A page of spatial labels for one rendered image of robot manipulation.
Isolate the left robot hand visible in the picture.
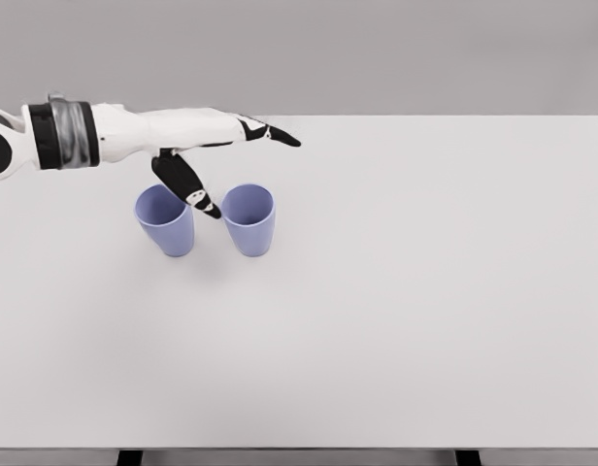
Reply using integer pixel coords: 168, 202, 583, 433
147, 108, 302, 221

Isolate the lavender plastic cup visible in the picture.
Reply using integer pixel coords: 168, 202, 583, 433
220, 183, 277, 258
134, 183, 195, 258

